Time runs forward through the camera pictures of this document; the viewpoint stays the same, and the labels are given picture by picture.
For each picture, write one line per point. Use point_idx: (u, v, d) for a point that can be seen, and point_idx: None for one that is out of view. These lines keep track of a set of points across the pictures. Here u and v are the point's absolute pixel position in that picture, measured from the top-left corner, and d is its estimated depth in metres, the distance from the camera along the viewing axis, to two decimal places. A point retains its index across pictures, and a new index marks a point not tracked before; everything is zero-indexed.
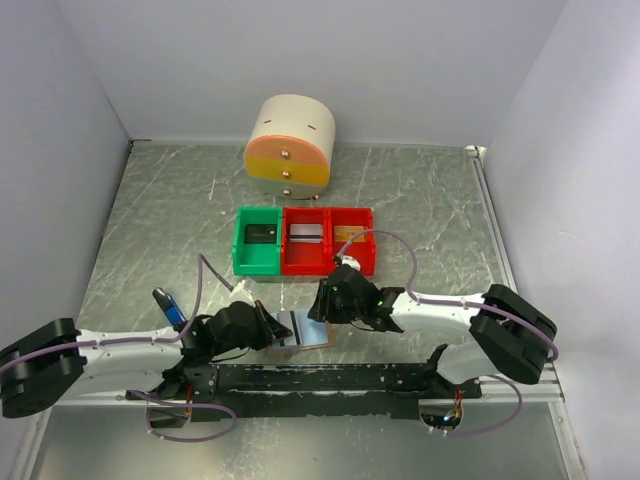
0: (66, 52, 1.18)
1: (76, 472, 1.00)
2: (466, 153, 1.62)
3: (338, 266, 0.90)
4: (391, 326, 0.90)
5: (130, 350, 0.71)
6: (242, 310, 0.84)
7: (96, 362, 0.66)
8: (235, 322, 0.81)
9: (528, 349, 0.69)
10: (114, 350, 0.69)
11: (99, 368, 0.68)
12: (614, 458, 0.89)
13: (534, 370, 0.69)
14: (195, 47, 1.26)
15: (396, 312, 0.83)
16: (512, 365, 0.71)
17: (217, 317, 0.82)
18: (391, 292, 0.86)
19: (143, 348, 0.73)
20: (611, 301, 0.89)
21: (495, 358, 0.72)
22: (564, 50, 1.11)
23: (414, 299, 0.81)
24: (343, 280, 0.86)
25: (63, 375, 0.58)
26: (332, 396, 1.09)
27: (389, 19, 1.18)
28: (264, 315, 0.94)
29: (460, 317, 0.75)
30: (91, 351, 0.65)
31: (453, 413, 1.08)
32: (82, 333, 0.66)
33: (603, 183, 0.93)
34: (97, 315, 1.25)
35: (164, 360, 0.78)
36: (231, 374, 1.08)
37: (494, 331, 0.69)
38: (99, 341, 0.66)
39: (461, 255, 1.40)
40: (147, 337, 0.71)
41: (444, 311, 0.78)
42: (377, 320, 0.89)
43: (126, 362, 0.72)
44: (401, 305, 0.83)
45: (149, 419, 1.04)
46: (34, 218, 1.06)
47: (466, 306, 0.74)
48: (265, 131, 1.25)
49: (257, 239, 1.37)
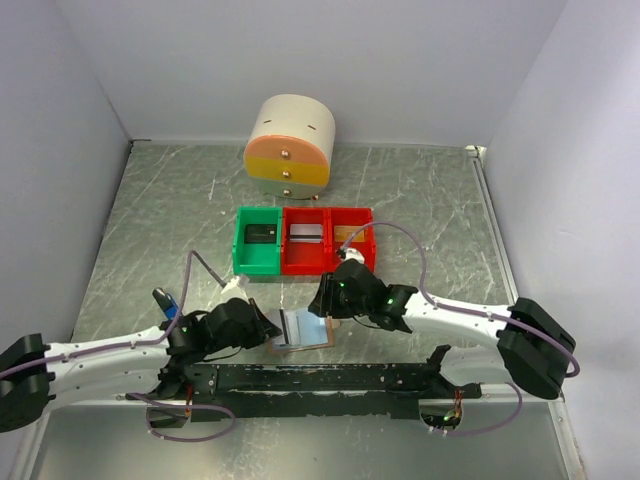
0: (66, 52, 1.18)
1: (77, 472, 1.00)
2: (466, 153, 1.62)
3: (346, 260, 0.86)
4: (400, 325, 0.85)
5: (105, 357, 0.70)
6: (241, 307, 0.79)
7: (67, 376, 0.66)
8: (233, 318, 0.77)
9: (550, 366, 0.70)
10: (86, 360, 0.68)
11: (75, 379, 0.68)
12: (615, 458, 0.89)
13: (554, 386, 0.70)
14: (195, 47, 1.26)
15: (409, 314, 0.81)
16: (533, 381, 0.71)
17: (215, 313, 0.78)
18: (401, 290, 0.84)
19: (121, 353, 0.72)
20: (611, 301, 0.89)
21: (516, 372, 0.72)
22: (564, 49, 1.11)
23: (432, 303, 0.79)
24: (351, 275, 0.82)
25: (30, 393, 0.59)
26: (332, 396, 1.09)
27: (389, 18, 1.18)
28: (258, 313, 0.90)
29: (483, 328, 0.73)
30: (59, 365, 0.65)
31: (452, 413, 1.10)
32: (52, 347, 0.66)
33: (604, 183, 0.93)
34: (97, 315, 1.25)
35: (152, 362, 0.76)
36: (231, 373, 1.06)
37: (523, 348, 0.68)
38: (66, 355, 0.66)
39: (461, 255, 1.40)
40: (126, 341, 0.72)
41: (465, 320, 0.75)
42: (387, 318, 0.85)
43: (108, 369, 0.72)
44: (416, 309, 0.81)
45: (149, 419, 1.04)
46: (34, 217, 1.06)
47: (491, 318, 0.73)
48: (265, 131, 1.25)
49: (258, 239, 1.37)
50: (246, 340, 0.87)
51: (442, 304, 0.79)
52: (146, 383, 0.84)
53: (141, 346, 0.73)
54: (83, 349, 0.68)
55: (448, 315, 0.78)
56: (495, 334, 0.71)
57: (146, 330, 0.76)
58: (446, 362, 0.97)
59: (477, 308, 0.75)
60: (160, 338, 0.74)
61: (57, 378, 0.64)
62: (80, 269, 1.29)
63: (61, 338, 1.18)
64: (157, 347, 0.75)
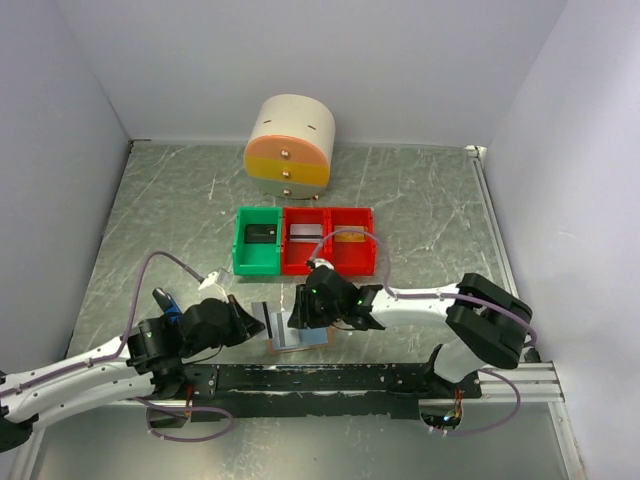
0: (65, 53, 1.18)
1: (77, 472, 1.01)
2: (466, 153, 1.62)
3: (316, 267, 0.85)
4: (373, 323, 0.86)
5: (58, 382, 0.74)
6: (211, 307, 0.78)
7: (22, 406, 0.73)
8: (205, 321, 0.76)
9: (505, 335, 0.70)
10: (39, 389, 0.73)
11: (39, 404, 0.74)
12: (615, 458, 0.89)
13: (513, 355, 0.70)
14: (195, 47, 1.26)
15: (376, 310, 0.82)
16: (492, 353, 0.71)
17: (187, 315, 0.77)
18: (369, 289, 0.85)
19: (75, 374, 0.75)
20: (610, 301, 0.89)
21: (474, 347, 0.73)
22: (564, 49, 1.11)
23: (393, 295, 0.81)
24: (321, 282, 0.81)
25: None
26: (332, 396, 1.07)
27: (389, 18, 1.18)
28: (239, 309, 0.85)
29: (437, 308, 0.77)
30: (13, 397, 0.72)
31: (452, 413, 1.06)
32: (10, 379, 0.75)
33: (604, 184, 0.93)
34: (97, 315, 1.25)
35: (122, 374, 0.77)
36: (231, 374, 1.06)
37: (471, 319, 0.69)
38: (17, 386, 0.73)
39: (461, 255, 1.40)
40: (78, 363, 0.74)
41: (421, 304, 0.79)
42: (359, 319, 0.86)
43: (74, 389, 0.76)
44: (380, 301, 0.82)
45: (149, 419, 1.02)
46: (35, 218, 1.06)
47: (441, 298, 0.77)
48: (265, 131, 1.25)
49: (258, 239, 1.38)
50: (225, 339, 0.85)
51: (399, 292, 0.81)
52: (139, 388, 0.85)
53: (97, 364, 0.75)
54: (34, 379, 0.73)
55: (407, 302, 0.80)
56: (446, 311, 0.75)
57: (106, 344, 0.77)
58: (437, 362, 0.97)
59: (428, 291, 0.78)
60: (115, 353, 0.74)
61: (12, 411, 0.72)
62: (80, 269, 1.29)
63: (61, 338, 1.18)
64: (119, 360, 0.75)
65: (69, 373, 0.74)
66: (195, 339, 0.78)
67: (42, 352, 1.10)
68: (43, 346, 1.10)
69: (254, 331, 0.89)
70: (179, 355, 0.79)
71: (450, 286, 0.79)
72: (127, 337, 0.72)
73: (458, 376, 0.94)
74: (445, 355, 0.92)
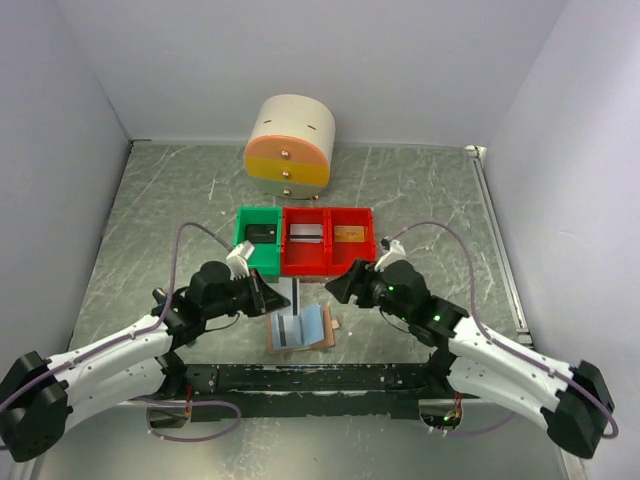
0: (65, 52, 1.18)
1: (76, 472, 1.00)
2: (466, 153, 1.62)
3: (402, 266, 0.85)
4: (440, 342, 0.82)
5: (112, 355, 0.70)
6: (214, 269, 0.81)
7: (79, 381, 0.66)
8: (210, 283, 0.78)
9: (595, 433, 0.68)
10: (93, 361, 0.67)
11: (87, 384, 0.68)
12: (614, 458, 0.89)
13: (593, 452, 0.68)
14: (195, 47, 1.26)
15: (458, 339, 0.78)
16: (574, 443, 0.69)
17: (193, 284, 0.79)
18: (443, 305, 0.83)
19: (126, 346, 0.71)
20: (610, 301, 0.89)
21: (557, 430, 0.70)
22: (564, 50, 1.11)
23: (486, 336, 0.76)
24: (404, 282, 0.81)
25: (50, 404, 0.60)
26: (332, 396, 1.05)
27: (390, 18, 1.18)
28: (260, 284, 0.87)
29: (540, 382, 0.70)
30: (68, 372, 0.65)
31: (453, 413, 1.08)
32: (53, 360, 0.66)
33: (604, 183, 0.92)
34: (97, 315, 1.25)
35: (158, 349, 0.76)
36: (230, 374, 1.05)
37: (582, 418, 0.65)
38: (72, 359, 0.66)
39: (461, 255, 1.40)
40: (126, 334, 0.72)
41: (521, 368, 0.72)
42: (426, 332, 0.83)
43: (118, 366, 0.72)
44: (467, 337, 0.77)
45: (149, 419, 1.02)
46: (34, 218, 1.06)
47: (552, 375, 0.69)
48: (265, 131, 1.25)
49: (258, 239, 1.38)
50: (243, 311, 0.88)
51: (497, 341, 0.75)
52: (150, 376, 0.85)
53: (142, 335, 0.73)
54: (86, 351, 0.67)
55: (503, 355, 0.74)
56: (555, 393, 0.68)
57: (140, 321, 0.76)
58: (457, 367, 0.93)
59: (538, 360, 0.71)
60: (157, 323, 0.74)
61: (71, 385, 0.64)
62: (80, 269, 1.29)
63: (61, 338, 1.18)
64: (157, 332, 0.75)
65: (118, 346, 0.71)
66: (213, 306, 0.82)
67: (41, 351, 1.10)
68: (43, 345, 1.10)
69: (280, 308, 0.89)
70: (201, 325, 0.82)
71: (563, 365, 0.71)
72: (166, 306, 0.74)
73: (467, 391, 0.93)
74: (472, 381, 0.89)
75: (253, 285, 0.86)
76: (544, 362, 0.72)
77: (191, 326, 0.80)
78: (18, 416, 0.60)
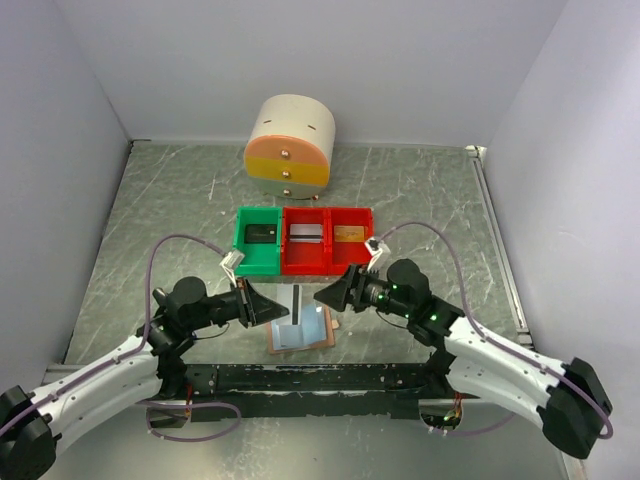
0: (65, 53, 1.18)
1: (76, 472, 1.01)
2: (466, 153, 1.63)
3: (407, 266, 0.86)
4: (436, 341, 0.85)
5: (95, 382, 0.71)
6: (186, 286, 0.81)
7: (64, 412, 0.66)
8: (182, 304, 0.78)
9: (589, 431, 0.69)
10: (77, 391, 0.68)
11: (74, 413, 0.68)
12: (615, 458, 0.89)
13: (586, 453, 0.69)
14: (194, 47, 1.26)
15: (455, 340, 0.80)
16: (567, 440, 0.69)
17: (168, 304, 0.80)
18: (441, 307, 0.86)
19: (109, 372, 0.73)
20: (610, 301, 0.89)
21: (552, 427, 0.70)
22: (564, 51, 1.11)
23: (481, 335, 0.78)
24: (408, 283, 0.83)
25: (33, 439, 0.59)
26: (332, 396, 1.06)
27: (390, 19, 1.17)
28: (249, 293, 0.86)
29: (533, 378, 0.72)
30: (51, 405, 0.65)
31: (452, 412, 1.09)
32: (36, 394, 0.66)
33: (604, 184, 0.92)
34: (97, 315, 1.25)
35: (144, 368, 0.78)
36: (230, 374, 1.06)
37: (573, 414, 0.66)
38: (55, 391, 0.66)
39: (461, 255, 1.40)
40: (108, 359, 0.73)
41: (515, 365, 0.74)
42: (422, 331, 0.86)
43: (102, 391, 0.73)
44: (463, 335, 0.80)
45: (149, 419, 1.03)
46: (34, 218, 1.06)
47: (544, 370, 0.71)
48: (265, 131, 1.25)
49: (258, 239, 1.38)
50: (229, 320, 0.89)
51: (491, 338, 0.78)
52: (149, 386, 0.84)
53: (125, 358, 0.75)
54: (69, 381, 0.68)
55: (496, 352, 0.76)
56: (546, 388, 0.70)
57: (123, 344, 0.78)
58: (456, 368, 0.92)
59: (529, 356, 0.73)
60: (140, 345, 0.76)
61: (55, 417, 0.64)
62: (80, 269, 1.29)
63: (61, 338, 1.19)
64: (141, 355, 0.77)
65: (101, 372, 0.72)
66: (193, 321, 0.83)
67: (41, 352, 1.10)
68: (43, 345, 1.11)
69: (271, 315, 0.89)
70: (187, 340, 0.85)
71: (555, 362, 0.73)
72: (147, 328, 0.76)
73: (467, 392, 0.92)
74: (471, 381, 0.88)
75: (239, 296, 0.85)
76: (536, 359, 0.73)
77: (177, 343, 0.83)
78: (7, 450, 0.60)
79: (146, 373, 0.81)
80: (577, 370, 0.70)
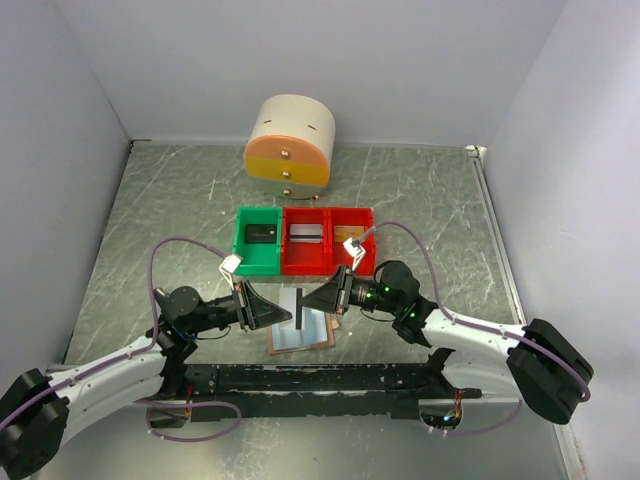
0: (66, 53, 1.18)
1: (76, 472, 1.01)
2: (466, 153, 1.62)
3: (399, 267, 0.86)
4: (419, 338, 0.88)
5: (109, 372, 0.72)
6: (182, 296, 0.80)
7: (80, 397, 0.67)
8: (179, 315, 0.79)
9: (562, 390, 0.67)
10: (92, 379, 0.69)
11: (85, 401, 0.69)
12: (615, 458, 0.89)
13: (566, 411, 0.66)
14: (194, 47, 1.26)
15: (428, 328, 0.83)
16: (542, 401, 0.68)
17: (166, 314, 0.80)
18: (425, 305, 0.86)
19: (121, 366, 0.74)
20: (609, 300, 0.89)
21: (527, 393, 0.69)
22: (564, 49, 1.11)
23: (450, 318, 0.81)
24: (400, 286, 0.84)
25: (50, 420, 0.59)
26: (332, 396, 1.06)
27: (390, 18, 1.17)
28: (247, 298, 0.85)
29: (497, 346, 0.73)
30: (68, 389, 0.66)
31: (452, 413, 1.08)
32: (54, 378, 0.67)
33: (604, 183, 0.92)
34: (97, 315, 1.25)
35: (152, 367, 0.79)
36: (230, 374, 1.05)
37: (533, 367, 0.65)
38: (73, 377, 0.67)
39: (461, 255, 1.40)
40: (124, 353, 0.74)
41: (481, 337, 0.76)
42: (406, 330, 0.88)
43: (112, 384, 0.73)
44: (435, 323, 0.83)
45: (149, 419, 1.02)
46: (34, 217, 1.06)
47: (505, 336, 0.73)
48: (265, 131, 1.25)
49: (257, 239, 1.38)
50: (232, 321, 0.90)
51: (459, 319, 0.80)
52: (152, 384, 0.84)
53: (138, 355, 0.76)
54: (85, 369, 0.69)
55: (464, 330, 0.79)
56: (507, 351, 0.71)
57: (136, 341, 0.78)
58: (451, 364, 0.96)
59: (491, 325, 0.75)
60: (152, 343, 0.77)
61: (72, 401, 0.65)
62: (80, 269, 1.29)
63: (61, 338, 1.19)
64: (152, 353, 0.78)
65: (115, 365, 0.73)
66: (195, 326, 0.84)
67: (42, 351, 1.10)
68: (43, 345, 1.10)
69: (273, 319, 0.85)
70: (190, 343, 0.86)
71: (516, 327, 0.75)
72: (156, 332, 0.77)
73: (465, 384, 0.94)
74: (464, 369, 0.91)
75: (237, 299, 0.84)
76: (498, 327, 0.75)
77: (180, 347, 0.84)
78: (14, 436, 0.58)
79: (153, 371, 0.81)
80: (536, 329, 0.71)
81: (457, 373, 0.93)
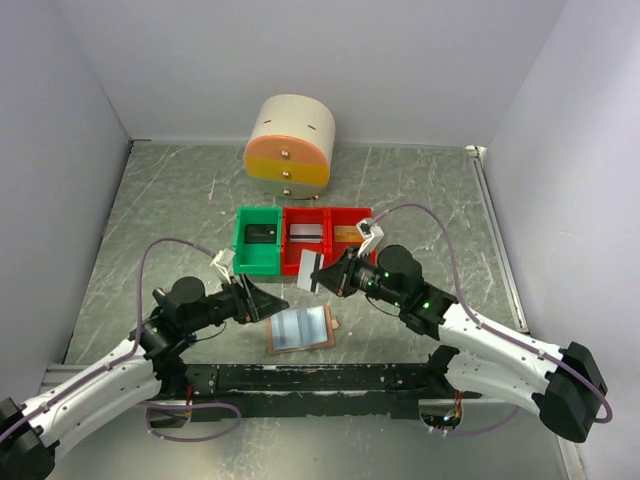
0: (66, 53, 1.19)
1: (76, 473, 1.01)
2: (466, 153, 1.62)
3: (401, 254, 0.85)
4: (429, 330, 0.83)
5: (87, 389, 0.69)
6: (185, 285, 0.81)
7: (55, 423, 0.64)
8: (184, 302, 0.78)
9: (586, 415, 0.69)
10: (68, 400, 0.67)
11: (67, 423, 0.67)
12: (615, 458, 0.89)
13: (582, 432, 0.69)
14: (194, 48, 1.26)
15: (448, 326, 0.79)
16: (563, 422, 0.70)
17: (166, 304, 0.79)
18: (433, 292, 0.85)
19: (99, 379, 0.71)
20: (610, 300, 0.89)
21: (548, 412, 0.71)
22: (564, 51, 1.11)
23: (476, 322, 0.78)
24: (402, 270, 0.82)
25: (26, 451, 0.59)
26: (332, 396, 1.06)
27: (390, 18, 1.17)
28: (247, 288, 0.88)
29: (531, 364, 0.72)
30: (42, 416, 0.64)
31: (452, 413, 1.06)
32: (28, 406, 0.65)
33: (605, 183, 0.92)
34: (97, 315, 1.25)
35: (138, 372, 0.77)
36: (230, 374, 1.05)
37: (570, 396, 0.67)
38: (45, 402, 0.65)
39: (461, 255, 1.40)
40: (101, 366, 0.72)
41: (512, 351, 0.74)
42: (415, 319, 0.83)
43: (95, 399, 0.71)
44: (456, 324, 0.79)
45: (149, 419, 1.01)
46: (34, 217, 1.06)
47: (542, 357, 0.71)
48: (265, 131, 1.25)
49: (258, 239, 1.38)
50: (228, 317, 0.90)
51: (486, 325, 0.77)
52: (147, 388, 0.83)
53: (118, 364, 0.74)
54: (59, 392, 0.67)
55: (489, 338, 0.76)
56: (545, 374, 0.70)
57: (116, 349, 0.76)
58: (454, 366, 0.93)
59: (526, 342, 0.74)
60: (132, 351, 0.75)
61: (46, 429, 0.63)
62: (80, 269, 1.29)
63: (61, 338, 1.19)
64: (134, 359, 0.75)
65: (93, 380, 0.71)
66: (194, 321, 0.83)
67: (41, 352, 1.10)
68: (42, 346, 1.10)
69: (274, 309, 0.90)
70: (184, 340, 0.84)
71: (553, 348, 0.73)
72: (138, 332, 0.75)
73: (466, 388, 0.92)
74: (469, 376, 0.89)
75: (234, 292, 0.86)
76: (533, 344, 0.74)
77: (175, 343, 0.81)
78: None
79: (143, 373, 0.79)
80: (575, 355, 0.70)
81: (461, 377, 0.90)
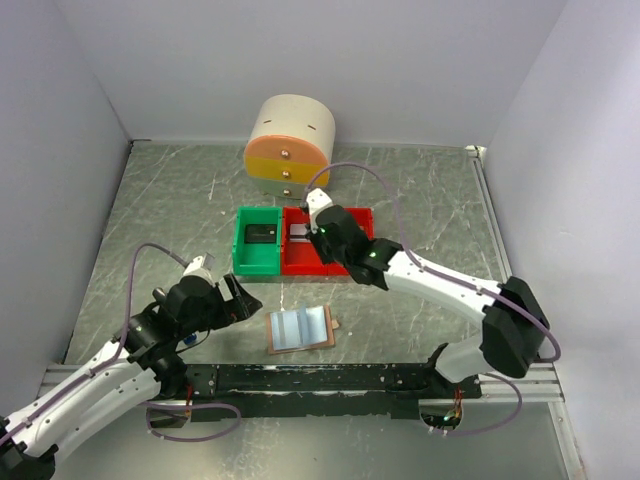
0: (65, 53, 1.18)
1: (77, 472, 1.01)
2: (466, 153, 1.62)
3: (330, 207, 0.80)
4: (377, 279, 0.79)
5: (68, 400, 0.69)
6: (192, 282, 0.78)
7: (39, 437, 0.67)
8: (190, 295, 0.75)
9: (526, 348, 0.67)
10: (51, 413, 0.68)
11: (56, 432, 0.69)
12: (616, 459, 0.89)
13: (524, 366, 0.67)
14: (194, 47, 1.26)
15: (391, 273, 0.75)
16: (505, 359, 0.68)
17: (171, 296, 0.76)
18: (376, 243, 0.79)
19: (81, 389, 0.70)
20: (611, 300, 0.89)
21: (488, 347, 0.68)
22: (564, 50, 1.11)
23: (419, 265, 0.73)
24: (333, 221, 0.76)
25: (9, 468, 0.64)
26: (332, 396, 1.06)
27: (390, 17, 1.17)
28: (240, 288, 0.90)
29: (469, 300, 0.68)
30: (25, 431, 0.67)
31: (452, 413, 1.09)
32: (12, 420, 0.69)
33: (605, 182, 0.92)
34: (97, 315, 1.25)
35: (128, 374, 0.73)
36: (231, 374, 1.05)
37: (506, 327, 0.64)
38: (26, 418, 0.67)
39: (461, 255, 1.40)
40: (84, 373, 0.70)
41: (451, 289, 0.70)
42: (365, 271, 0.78)
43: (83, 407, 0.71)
44: (399, 268, 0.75)
45: (149, 419, 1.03)
46: (34, 217, 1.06)
47: (480, 292, 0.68)
48: (264, 131, 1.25)
49: (258, 239, 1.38)
50: (214, 318, 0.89)
51: (428, 267, 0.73)
52: (147, 389, 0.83)
53: (100, 370, 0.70)
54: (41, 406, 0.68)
55: (432, 281, 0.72)
56: (482, 308, 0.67)
57: (100, 353, 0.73)
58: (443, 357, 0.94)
59: (465, 279, 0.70)
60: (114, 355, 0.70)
61: (30, 443, 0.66)
62: (79, 269, 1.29)
63: (61, 338, 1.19)
64: (120, 361, 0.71)
65: (75, 390, 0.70)
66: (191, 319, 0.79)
67: (41, 352, 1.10)
68: (42, 345, 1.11)
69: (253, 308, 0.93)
70: (174, 341, 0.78)
71: (492, 283, 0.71)
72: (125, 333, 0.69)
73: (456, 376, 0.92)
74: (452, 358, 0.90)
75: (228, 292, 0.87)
76: (472, 282, 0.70)
77: (167, 340, 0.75)
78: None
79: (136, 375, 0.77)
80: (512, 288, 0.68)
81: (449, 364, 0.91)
